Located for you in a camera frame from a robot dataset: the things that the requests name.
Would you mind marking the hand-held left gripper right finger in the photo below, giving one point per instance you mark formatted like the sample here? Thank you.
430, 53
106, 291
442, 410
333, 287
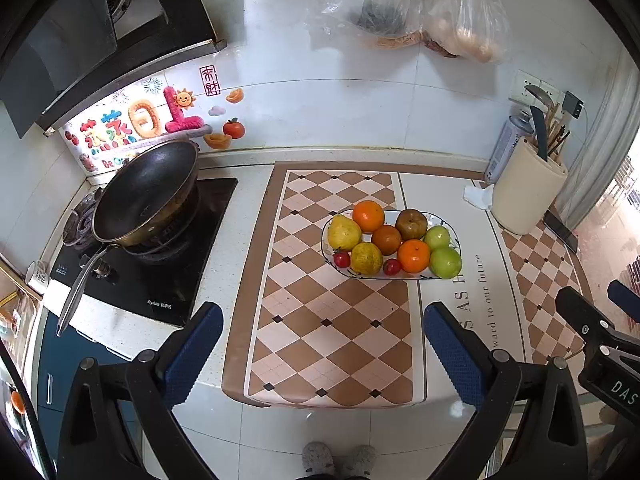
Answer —
452, 355

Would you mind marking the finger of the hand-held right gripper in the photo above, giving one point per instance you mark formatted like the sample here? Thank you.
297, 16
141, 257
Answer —
582, 315
625, 300

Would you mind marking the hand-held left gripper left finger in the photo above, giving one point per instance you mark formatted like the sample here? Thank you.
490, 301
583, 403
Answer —
195, 355

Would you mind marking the large green apple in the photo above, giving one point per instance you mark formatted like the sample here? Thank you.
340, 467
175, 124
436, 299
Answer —
446, 261

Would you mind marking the bright orange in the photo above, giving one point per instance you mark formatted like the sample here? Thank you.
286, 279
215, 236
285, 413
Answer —
369, 215
414, 255

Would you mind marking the red cherry tomato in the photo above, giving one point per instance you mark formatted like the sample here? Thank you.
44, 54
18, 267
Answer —
391, 266
342, 259

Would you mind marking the small green apple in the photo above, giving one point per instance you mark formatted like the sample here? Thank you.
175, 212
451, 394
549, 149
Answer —
437, 236

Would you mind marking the yellow-green speckled citrus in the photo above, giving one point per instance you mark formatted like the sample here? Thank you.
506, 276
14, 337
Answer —
366, 258

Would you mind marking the floral oval plate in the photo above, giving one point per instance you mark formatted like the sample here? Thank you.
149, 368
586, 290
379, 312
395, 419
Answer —
391, 217

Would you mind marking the yellow citrus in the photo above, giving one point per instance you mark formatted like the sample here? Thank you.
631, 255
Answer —
344, 232

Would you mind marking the black gas cooktop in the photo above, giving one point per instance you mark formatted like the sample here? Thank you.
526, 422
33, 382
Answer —
165, 280

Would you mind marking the black smartphone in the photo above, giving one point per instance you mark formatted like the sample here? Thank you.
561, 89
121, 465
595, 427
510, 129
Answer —
560, 230

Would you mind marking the brown checkered counter mat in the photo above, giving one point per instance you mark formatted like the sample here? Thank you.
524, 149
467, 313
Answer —
325, 335

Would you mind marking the blue cabinet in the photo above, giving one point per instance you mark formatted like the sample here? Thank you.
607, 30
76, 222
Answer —
65, 360

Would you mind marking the dark orange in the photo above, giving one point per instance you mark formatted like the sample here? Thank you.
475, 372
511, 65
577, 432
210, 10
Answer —
386, 239

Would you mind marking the cream utensil holder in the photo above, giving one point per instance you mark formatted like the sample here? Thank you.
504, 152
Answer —
527, 190

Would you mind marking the brown round pear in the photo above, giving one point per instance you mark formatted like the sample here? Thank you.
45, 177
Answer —
411, 223

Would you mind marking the grey slipper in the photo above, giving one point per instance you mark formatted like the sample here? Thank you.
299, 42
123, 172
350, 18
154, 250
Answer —
359, 457
317, 457

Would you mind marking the white crumpled tissue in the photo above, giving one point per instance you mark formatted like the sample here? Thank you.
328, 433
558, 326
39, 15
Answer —
477, 197

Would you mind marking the black wok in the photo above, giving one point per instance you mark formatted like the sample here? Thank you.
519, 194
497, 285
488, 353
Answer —
145, 192

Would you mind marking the white cup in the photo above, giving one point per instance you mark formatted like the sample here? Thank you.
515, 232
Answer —
37, 277

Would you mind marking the grey curtain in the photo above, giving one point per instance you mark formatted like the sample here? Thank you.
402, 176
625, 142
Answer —
605, 125

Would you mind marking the cast iron burner grate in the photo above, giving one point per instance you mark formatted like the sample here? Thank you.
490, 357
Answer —
77, 220

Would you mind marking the wooden utensils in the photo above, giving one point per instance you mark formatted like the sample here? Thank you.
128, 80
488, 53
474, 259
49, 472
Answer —
557, 132

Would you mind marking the silver spray can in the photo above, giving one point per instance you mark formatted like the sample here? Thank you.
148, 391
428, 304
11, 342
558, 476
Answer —
505, 150

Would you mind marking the black charger plug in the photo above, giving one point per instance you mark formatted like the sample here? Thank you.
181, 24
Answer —
572, 105

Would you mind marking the plastic bag of eggs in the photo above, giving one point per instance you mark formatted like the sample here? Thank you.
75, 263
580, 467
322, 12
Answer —
465, 15

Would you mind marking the black range hood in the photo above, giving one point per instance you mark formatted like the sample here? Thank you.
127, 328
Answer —
75, 25

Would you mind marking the clear plastic bag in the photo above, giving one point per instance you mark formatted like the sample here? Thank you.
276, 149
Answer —
370, 5

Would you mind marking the white wall outlet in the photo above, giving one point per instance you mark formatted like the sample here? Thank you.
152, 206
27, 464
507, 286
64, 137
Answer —
520, 82

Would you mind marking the colourful wall stickers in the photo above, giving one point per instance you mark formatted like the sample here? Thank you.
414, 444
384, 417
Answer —
140, 120

